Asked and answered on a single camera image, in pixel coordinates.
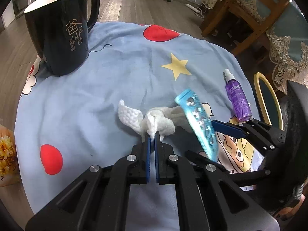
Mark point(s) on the black mug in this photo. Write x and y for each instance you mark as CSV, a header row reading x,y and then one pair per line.
x,y
59,31

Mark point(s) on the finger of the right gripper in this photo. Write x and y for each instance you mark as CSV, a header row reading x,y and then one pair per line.
x,y
202,161
229,129

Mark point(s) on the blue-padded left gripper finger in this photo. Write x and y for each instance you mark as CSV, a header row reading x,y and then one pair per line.
x,y
140,173

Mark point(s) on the yellow-rimmed teal trash bin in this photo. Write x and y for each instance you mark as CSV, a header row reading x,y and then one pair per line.
x,y
268,103

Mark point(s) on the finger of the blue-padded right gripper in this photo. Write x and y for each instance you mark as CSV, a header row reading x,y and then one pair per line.
x,y
164,172

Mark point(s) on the teal blister pill pack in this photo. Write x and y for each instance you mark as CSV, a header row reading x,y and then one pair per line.
x,y
199,122

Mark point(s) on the white tissue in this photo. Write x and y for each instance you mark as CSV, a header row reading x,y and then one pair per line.
x,y
158,119

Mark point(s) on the wooden chair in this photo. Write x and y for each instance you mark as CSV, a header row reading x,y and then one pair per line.
x,y
260,15

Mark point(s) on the white power strip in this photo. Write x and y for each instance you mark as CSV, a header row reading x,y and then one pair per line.
x,y
197,10

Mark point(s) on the light blue cartoon cloth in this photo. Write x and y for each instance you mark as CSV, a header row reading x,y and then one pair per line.
x,y
68,123

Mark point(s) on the purple spray bottle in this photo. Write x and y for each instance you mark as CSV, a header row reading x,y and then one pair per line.
x,y
236,95

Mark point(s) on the yellow flower cushion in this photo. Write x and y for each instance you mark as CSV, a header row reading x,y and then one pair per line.
x,y
9,169

